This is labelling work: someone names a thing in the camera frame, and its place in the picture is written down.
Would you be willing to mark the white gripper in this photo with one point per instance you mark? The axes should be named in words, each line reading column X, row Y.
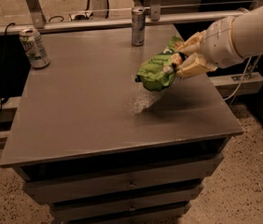
column 219, row 43

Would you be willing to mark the green rice chip bag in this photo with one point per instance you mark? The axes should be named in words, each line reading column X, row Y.
column 158, row 72

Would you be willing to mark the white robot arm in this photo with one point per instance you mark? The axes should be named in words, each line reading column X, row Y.
column 247, row 33

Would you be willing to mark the silver redbull can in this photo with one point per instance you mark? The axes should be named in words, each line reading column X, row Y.
column 138, row 26

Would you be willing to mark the green white soda can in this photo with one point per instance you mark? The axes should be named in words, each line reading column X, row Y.
column 35, row 51

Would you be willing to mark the white power strip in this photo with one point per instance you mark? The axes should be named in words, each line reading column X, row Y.
column 79, row 16

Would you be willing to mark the grey drawer cabinet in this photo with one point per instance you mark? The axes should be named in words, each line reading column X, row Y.
column 94, row 145

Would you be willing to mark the metal guard rail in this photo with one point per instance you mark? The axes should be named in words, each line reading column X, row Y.
column 52, row 16

